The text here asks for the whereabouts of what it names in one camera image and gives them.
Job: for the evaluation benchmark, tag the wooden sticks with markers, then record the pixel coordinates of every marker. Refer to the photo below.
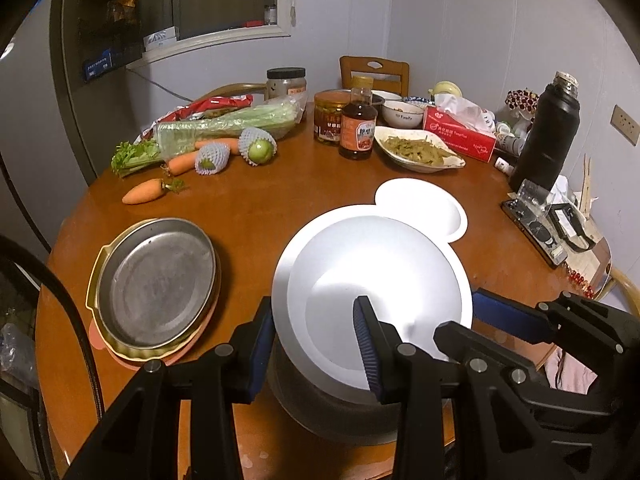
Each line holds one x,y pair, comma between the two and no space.
586,180

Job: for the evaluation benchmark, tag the small bottle on sill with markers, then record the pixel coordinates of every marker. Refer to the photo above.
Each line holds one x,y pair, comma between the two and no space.
270,15

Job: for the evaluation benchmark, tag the small white bottle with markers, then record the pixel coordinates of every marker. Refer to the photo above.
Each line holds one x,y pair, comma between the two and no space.
502,166

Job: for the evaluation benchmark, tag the curved wooden chair back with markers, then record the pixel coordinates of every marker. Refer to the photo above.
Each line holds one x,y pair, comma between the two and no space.
230,90

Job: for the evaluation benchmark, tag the red snack bag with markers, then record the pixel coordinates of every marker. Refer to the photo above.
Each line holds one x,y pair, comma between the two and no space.
215,105

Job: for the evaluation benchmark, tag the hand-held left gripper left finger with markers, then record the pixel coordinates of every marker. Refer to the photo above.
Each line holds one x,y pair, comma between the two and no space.
262,352

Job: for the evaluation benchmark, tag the blue box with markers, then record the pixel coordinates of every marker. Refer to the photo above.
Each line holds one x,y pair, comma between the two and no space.
97,65

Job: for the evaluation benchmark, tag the white box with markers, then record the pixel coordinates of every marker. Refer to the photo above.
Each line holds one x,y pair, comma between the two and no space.
160,39

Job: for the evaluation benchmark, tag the pink plastic plate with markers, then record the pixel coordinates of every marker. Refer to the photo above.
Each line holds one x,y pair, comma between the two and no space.
98,337

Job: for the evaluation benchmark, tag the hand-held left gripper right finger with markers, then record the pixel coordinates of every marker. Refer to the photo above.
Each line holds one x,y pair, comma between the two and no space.
367,355

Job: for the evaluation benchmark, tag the grey refrigerator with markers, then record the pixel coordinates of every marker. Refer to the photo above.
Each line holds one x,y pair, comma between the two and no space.
30,135

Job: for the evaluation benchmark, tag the large red paper bowl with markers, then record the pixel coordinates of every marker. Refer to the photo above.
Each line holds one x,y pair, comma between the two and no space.
425,200

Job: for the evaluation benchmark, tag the green fruit in foam net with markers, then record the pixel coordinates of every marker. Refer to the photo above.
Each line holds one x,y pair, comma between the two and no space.
210,160
260,151

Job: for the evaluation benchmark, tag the carrot with green top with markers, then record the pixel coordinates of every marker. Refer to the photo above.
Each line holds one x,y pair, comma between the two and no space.
142,192

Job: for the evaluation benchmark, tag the window frame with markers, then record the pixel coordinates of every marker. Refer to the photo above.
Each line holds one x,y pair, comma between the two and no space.
225,37

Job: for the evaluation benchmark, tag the celery in plastic bag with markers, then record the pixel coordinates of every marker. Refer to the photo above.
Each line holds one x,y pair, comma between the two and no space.
225,125

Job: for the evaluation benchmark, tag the clear plastic bag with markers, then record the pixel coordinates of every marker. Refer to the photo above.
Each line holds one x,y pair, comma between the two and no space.
17,355

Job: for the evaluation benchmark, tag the clear plastic box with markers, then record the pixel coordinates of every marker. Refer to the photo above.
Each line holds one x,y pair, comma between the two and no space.
535,195

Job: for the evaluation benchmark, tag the small red paper bowl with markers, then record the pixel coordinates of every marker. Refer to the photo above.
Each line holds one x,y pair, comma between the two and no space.
360,270

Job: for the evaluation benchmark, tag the wooden chair with cutout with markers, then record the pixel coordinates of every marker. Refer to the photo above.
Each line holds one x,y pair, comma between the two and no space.
350,75

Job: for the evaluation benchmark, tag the red and white bead ornament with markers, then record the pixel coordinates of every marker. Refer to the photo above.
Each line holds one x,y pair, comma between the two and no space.
522,100

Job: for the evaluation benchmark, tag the blue patterned bowl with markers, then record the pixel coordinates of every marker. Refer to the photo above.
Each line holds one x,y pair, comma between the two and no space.
420,100

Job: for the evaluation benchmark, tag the black curved frame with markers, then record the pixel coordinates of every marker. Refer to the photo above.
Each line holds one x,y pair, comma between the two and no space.
75,330

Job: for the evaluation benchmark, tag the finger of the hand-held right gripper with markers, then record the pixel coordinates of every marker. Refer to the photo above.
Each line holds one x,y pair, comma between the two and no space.
510,320
500,357

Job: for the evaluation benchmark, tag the stainless steel bowl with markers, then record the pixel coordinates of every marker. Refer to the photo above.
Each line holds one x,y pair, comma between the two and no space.
320,410

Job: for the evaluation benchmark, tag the dark sauce bottle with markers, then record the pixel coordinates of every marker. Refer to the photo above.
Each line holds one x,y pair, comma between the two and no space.
357,135

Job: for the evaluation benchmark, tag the cream ceramic pot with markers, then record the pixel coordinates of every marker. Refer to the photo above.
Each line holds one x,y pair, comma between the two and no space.
447,89

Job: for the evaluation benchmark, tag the glass jar of pickles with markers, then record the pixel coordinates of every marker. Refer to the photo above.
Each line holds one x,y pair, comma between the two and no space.
327,120

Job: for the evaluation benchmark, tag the dish of pickled vegetables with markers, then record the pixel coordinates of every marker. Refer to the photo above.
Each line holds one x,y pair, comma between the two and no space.
415,147

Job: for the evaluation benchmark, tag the wall socket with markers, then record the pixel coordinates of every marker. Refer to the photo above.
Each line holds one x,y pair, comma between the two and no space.
627,125

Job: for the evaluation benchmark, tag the white medicine bottle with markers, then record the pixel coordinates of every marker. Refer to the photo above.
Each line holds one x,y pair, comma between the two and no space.
510,140

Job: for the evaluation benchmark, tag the black flat device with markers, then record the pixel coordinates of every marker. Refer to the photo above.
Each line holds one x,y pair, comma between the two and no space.
530,225

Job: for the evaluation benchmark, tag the pink cloth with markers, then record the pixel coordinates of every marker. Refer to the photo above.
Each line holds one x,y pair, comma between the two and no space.
570,372

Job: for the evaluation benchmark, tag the round metal plate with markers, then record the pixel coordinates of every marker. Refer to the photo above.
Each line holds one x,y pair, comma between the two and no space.
155,280

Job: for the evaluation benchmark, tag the yellow scalloped plate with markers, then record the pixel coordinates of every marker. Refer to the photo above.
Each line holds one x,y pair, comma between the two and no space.
130,352

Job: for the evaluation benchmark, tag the black thermos flask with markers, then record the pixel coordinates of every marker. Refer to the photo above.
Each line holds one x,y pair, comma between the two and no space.
545,135

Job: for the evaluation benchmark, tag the black rimmed container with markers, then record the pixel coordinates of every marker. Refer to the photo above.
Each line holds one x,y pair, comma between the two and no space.
570,227

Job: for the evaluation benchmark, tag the white ceramic bowl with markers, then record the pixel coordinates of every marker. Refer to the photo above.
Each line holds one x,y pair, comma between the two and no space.
402,119

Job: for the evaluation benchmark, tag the red tissue box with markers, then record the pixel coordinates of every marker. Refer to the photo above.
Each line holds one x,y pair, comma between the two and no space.
455,132

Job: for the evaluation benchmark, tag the clear jar with black lid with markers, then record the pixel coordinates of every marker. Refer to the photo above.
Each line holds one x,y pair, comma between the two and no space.
285,85

